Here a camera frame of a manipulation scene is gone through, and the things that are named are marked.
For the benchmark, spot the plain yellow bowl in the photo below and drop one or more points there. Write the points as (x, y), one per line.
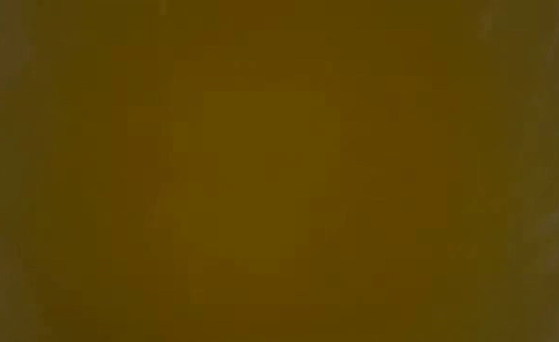
(279, 171)

